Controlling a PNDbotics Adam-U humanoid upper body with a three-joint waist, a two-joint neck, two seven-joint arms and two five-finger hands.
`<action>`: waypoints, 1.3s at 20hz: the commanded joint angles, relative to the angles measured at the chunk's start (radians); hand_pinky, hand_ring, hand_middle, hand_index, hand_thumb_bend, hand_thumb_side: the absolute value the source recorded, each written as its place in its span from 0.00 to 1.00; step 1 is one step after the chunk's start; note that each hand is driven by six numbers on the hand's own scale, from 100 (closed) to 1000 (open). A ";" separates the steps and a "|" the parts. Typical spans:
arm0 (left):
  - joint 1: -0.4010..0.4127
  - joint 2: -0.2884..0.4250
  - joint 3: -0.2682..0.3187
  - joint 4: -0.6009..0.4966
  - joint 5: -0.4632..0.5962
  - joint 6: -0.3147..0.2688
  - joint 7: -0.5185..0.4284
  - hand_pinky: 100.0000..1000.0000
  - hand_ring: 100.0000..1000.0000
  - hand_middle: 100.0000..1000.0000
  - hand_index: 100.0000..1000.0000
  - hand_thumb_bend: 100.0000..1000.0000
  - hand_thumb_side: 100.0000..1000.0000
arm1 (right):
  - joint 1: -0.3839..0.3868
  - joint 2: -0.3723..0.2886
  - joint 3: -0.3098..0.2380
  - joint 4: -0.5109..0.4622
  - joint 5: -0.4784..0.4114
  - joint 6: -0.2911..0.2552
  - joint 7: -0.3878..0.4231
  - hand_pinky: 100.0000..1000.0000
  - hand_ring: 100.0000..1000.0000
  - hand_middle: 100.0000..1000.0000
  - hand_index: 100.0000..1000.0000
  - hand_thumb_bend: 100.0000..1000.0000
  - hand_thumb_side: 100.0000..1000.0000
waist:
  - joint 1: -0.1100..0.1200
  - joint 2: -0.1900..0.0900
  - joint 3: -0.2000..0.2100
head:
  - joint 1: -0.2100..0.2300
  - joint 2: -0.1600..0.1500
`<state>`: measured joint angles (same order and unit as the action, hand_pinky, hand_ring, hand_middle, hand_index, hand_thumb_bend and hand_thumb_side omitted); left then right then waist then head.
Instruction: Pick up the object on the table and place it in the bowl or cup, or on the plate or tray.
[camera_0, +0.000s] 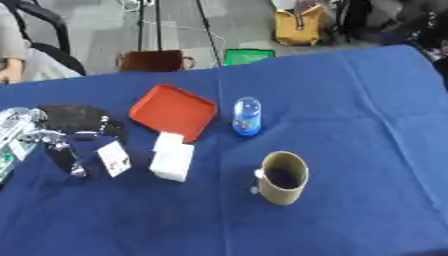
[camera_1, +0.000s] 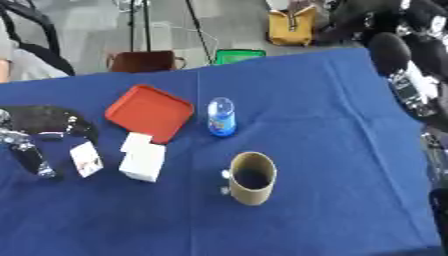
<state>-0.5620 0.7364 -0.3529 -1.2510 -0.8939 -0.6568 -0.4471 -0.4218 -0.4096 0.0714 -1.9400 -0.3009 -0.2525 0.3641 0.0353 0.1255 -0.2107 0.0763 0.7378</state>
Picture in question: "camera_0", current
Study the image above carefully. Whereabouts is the green box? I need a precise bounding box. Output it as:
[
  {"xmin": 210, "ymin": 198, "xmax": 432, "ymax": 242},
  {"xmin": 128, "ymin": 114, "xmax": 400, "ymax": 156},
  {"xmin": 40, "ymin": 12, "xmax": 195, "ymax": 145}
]
[{"xmin": 222, "ymin": 48, "xmax": 277, "ymax": 67}]

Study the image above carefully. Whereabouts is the clear blue capsule bottle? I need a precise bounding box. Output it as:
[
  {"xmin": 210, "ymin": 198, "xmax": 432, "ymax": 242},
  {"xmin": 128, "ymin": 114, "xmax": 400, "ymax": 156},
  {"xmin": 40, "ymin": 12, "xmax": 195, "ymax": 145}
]
[{"xmin": 231, "ymin": 96, "xmax": 265, "ymax": 137}]

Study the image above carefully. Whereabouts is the orange square tray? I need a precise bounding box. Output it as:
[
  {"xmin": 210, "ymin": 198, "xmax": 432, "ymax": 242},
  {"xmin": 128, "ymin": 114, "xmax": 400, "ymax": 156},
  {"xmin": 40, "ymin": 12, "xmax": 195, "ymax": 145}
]
[{"xmin": 127, "ymin": 83, "xmax": 219, "ymax": 143}]

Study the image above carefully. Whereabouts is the white rectangular foam block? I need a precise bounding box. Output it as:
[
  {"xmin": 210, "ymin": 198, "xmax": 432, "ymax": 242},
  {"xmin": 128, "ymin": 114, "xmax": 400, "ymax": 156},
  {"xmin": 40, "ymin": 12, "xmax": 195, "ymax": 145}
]
[{"xmin": 147, "ymin": 131, "xmax": 196, "ymax": 183}]

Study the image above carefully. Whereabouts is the tan cylindrical cup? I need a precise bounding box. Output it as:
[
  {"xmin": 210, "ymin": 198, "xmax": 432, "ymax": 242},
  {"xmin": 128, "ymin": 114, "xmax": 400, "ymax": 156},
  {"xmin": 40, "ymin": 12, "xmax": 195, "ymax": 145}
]
[{"xmin": 250, "ymin": 150, "xmax": 310, "ymax": 206}]

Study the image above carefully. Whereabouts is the small white printed card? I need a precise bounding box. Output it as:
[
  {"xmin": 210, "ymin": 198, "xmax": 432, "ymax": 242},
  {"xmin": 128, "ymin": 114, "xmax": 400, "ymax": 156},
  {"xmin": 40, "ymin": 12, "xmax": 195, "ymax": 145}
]
[{"xmin": 96, "ymin": 140, "xmax": 133, "ymax": 178}]

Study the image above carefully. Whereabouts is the black tripod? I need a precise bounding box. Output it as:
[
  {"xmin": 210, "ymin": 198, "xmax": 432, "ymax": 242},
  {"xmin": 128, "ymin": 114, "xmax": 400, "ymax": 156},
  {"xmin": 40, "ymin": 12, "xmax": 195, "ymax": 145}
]
[{"xmin": 136, "ymin": 0, "xmax": 224, "ymax": 68}]

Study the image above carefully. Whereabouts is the yellow bag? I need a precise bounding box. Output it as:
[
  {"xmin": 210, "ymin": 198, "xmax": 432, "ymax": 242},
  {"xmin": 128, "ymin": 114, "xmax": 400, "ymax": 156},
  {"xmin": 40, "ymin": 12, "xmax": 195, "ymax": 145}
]
[{"xmin": 273, "ymin": 4, "xmax": 326, "ymax": 47}]

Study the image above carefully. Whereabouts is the black chair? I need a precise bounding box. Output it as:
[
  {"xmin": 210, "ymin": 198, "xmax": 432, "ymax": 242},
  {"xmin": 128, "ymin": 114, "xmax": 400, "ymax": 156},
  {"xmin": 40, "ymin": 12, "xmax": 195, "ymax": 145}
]
[{"xmin": 0, "ymin": 0, "xmax": 88, "ymax": 77}]

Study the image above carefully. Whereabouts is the person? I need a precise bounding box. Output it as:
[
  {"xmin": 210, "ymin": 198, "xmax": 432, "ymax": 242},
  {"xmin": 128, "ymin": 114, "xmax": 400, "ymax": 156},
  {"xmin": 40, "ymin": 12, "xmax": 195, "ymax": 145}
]
[{"xmin": 0, "ymin": 6, "xmax": 84, "ymax": 84}]

